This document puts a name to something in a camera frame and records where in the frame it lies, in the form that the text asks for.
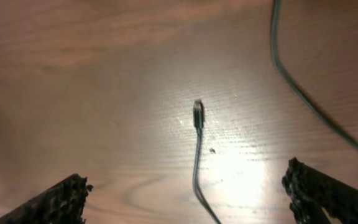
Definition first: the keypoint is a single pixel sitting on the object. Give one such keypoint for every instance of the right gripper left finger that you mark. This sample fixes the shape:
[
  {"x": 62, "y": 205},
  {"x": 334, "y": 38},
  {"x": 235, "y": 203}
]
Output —
[{"x": 62, "y": 203}]

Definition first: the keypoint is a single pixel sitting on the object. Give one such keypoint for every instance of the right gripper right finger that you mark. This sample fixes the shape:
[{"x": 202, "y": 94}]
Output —
[{"x": 316, "y": 196}]

